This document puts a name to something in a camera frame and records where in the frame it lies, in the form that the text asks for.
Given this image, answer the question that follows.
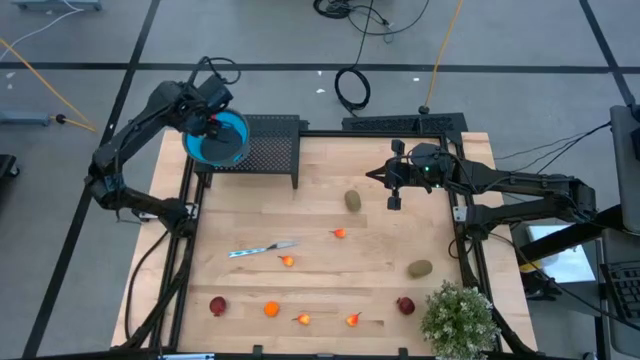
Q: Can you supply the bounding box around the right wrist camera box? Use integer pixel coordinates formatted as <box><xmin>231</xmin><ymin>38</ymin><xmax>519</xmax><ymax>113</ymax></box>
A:
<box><xmin>410</xmin><ymin>142</ymin><xmax>443</xmax><ymax>170</ymax></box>

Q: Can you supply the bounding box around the brown green kiwi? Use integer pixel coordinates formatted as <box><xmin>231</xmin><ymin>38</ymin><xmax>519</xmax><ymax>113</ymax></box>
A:
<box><xmin>406</xmin><ymin>259</ymin><xmax>434</xmax><ymax>279</ymax></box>
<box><xmin>343</xmin><ymin>189</ymin><xmax>363</xmax><ymax>213</ymax></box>

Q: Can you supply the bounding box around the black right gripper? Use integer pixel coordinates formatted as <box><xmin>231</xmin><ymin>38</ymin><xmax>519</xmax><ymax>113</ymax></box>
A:
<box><xmin>366</xmin><ymin>139</ymin><xmax>446</xmax><ymax>211</ymax></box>

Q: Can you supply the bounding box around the yellow hanging cable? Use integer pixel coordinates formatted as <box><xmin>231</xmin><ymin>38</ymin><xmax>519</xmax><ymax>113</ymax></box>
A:
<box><xmin>421</xmin><ymin>0</ymin><xmax>465</xmax><ymax>116</ymax></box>

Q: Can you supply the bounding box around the black perforated metal stand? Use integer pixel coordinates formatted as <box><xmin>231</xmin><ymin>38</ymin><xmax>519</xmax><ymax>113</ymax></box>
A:
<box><xmin>193</xmin><ymin>114</ymin><xmax>302</xmax><ymax>190</ymax></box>

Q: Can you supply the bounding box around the grey computer monitor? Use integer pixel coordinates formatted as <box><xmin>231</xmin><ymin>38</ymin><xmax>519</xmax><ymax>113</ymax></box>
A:
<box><xmin>608</xmin><ymin>103</ymin><xmax>640</xmax><ymax>224</ymax></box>

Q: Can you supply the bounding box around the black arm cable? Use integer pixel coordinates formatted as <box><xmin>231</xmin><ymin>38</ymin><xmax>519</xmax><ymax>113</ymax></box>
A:
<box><xmin>123</xmin><ymin>229</ymin><xmax>171</xmax><ymax>346</ymax></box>

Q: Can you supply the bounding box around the black keyboard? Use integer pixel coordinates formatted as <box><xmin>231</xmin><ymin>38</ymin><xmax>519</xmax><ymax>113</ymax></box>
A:
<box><xmin>599</xmin><ymin>259</ymin><xmax>640</xmax><ymax>322</ymax></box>

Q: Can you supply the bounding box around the potted green plant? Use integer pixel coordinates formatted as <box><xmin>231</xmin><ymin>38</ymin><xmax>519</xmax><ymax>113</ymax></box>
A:
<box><xmin>420</xmin><ymin>278</ymin><xmax>502</xmax><ymax>360</ymax></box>

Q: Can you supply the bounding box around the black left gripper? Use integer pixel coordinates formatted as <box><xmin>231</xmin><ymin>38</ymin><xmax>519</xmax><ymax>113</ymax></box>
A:
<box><xmin>182</xmin><ymin>97</ymin><xmax>225</xmax><ymax>141</ymax></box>

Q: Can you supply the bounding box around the grey side desk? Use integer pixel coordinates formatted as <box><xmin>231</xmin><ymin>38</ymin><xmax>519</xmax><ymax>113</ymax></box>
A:
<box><xmin>597</xmin><ymin>227</ymin><xmax>640</xmax><ymax>359</ymax></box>

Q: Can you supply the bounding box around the white sheet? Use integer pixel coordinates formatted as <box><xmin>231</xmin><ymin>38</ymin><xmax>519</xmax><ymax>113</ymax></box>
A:
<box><xmin>527</xmin><ymin>223</ymin><xmax>598</xmax><ymax>285</ymax></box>

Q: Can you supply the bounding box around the teal collapsible colander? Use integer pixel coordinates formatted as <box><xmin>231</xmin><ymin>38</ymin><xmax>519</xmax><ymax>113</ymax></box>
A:
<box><xmin>182</xmin><ymin>108</ymin><xmax>251</xmax><ymax>169</ymax></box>

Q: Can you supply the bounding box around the white blue label plate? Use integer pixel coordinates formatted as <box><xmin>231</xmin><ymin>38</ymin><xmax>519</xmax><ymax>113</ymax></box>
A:
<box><xmin>157</xmin><ymin>352</ymin><xmax>217</xmax><ymax>360</ymax></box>

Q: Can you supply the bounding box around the black diagonal bar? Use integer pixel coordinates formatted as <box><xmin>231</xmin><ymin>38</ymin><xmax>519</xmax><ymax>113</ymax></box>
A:
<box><xmin>518</xmin><ymin>203</ymin><xmax>626</xmax><ymax>262</ymax></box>

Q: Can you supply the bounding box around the grey metal floor beam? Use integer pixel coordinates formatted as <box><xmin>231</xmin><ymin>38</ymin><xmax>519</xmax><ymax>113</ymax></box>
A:
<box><xmin>0</xmin><ymin>110</ymin><xmax>53</xmax><ymax>127</ymax></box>
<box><xmin>10</xmin><ymin>0</ymin><xmax>104</xmax><ymax>13</ymax></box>

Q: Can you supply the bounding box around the knife with patterned handle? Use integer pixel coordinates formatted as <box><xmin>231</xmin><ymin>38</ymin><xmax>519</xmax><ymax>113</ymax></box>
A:
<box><xmin>228</xmin><ymin>240</ymin><xmax>301</xmax><ymax>259</ymax></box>

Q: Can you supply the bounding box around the black hanging coiled cable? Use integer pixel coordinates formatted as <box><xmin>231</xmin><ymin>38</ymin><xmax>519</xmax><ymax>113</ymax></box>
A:
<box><xmin>333</xmin><ymin>0</ymin><xmax>381</xmax><ymax>115</ymax></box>

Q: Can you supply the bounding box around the white floor cable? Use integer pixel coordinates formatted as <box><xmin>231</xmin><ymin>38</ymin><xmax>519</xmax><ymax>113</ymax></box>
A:
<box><xmin>0</xmin><ymin>0</ymin><xmax>89</xmax><ymax>62</ymax></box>

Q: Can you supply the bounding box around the long narrow perforated black panel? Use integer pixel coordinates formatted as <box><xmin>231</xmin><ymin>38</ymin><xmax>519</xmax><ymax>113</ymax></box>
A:
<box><xmin>341</xmin><ymin>112</ymin><xmax>470</xmax><ymax>147</ymax></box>

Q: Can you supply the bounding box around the yellow floor cable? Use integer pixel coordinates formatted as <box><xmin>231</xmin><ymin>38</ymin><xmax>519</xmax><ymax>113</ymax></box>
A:
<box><xmin>0</xmin><ymin>37</ymin><xmax>98</xmax><ymax>134</ymax></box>

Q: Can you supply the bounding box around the black cable bundle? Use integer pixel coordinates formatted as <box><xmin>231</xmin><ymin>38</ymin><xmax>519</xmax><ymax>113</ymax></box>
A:
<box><xmin>312</xmin><ymin>0</ymin><xmax>432</xmax><ymax>45</ymax></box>

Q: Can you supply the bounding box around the black equipment base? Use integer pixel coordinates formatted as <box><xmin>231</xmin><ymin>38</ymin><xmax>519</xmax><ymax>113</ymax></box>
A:
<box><xmin>0</xmin><ymin>153</ymin><xmax>22</xmax><ymax>180</ymax></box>

